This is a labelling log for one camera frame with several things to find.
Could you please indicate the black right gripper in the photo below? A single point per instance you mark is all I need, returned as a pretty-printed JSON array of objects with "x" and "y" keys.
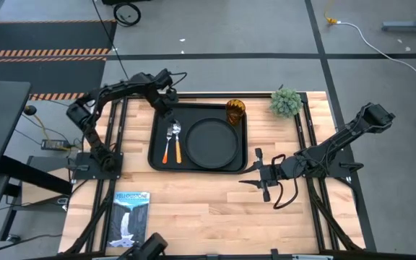
[{"x": 276, "y": 172}]

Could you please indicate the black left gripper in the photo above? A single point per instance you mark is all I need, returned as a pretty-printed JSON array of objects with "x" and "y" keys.
[{"x": 163, "y": 101}]

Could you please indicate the black round plate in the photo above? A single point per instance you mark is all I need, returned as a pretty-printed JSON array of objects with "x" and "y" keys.
[{"x": 211, "y": 142}]

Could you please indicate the amber faceted glass cup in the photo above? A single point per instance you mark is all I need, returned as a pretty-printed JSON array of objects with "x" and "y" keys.
[{"x": 235, "y": 110}]

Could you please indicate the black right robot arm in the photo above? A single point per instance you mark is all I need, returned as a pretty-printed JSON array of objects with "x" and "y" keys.
[{"x": 352, "y": 131}]

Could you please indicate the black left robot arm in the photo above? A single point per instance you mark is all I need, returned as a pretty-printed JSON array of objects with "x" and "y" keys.
[{"x": 99, "y": 97}]

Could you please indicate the black rectangular serving tray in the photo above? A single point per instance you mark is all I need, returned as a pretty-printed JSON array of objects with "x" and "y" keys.
[{"x": 161, "y": 159}]

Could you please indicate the green plant in white pot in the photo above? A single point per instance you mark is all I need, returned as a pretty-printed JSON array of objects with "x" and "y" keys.
[{"x": 285, "y": 103}]

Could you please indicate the Yellowstone picture book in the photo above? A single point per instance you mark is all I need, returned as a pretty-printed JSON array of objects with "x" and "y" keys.
[{"x": 128, "y": 216}]

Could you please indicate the black power adapter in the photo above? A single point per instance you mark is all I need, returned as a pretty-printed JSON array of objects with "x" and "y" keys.
[{"x": 53, "y": 144}]

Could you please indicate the black mat with hazard stripes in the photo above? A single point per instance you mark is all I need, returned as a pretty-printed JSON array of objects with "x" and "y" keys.
[
  {"x": 38, "y": 76},
  {"x": 42, "y": 34}
]

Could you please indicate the grey table leg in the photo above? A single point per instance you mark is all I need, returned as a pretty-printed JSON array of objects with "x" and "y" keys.
[{"x": 410, "y": 25}]

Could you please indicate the black aluminium table frame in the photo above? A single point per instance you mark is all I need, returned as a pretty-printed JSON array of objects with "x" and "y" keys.
[{"x": 311, "y": 202}]

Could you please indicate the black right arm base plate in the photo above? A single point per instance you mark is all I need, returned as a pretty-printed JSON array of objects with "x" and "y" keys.
[{"x": 345, "y": 159}]

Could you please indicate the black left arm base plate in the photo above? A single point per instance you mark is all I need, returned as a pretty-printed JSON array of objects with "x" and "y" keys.
[{"x": 85, "y": 171}]

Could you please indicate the black table-level camera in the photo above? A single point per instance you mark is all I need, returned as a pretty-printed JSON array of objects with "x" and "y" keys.
[{"x": 150, "y": 247}]

